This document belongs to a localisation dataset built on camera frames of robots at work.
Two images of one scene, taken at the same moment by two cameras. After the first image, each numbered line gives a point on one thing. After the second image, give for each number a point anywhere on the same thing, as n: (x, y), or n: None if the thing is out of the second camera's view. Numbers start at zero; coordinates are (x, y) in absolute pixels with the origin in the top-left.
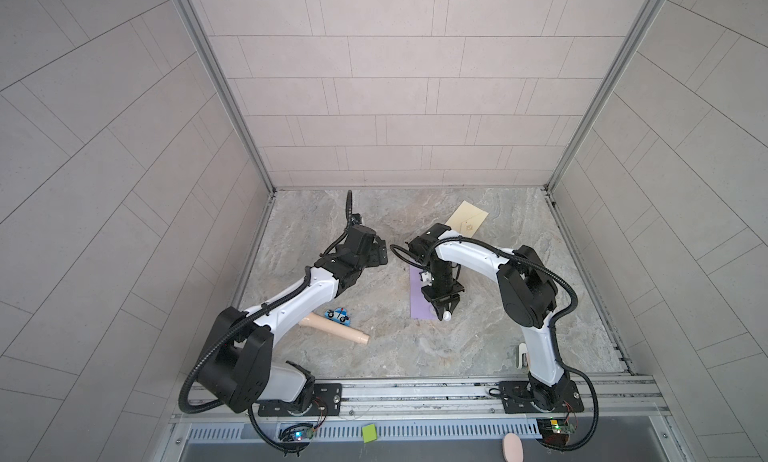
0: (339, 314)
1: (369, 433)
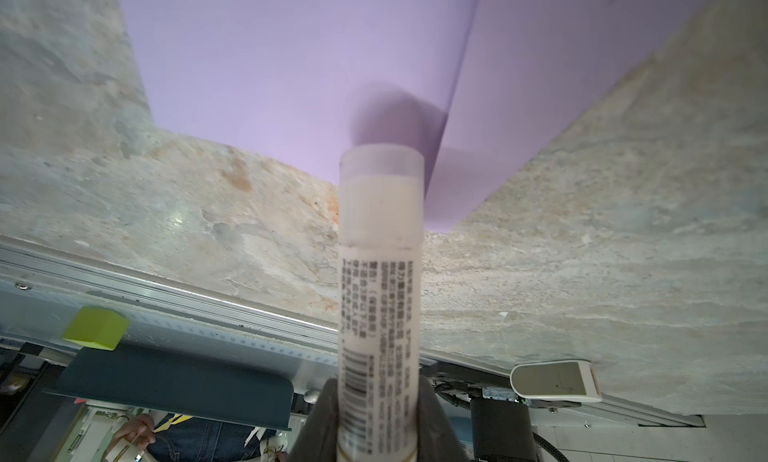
0: None
1: (96, 327)
